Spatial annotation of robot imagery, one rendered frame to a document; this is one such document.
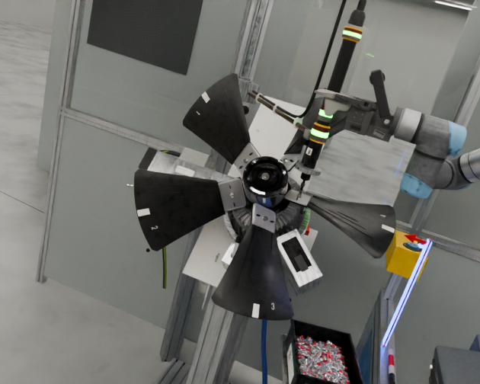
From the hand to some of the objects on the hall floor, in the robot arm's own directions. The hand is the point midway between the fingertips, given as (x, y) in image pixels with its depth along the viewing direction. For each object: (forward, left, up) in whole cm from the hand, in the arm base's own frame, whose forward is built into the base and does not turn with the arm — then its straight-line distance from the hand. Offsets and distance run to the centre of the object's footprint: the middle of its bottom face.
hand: (321, 89), depth 114 cm
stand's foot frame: (+11, -18, -147) cm, 148 cm away
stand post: (+10, -9, -147) cm, 148 cm away
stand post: (+12, -32, -147) cm, 151 cm away
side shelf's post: (+11, -53, -147) cm, 157 cm away
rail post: (-38, -34, -147) cm, 156 cm away
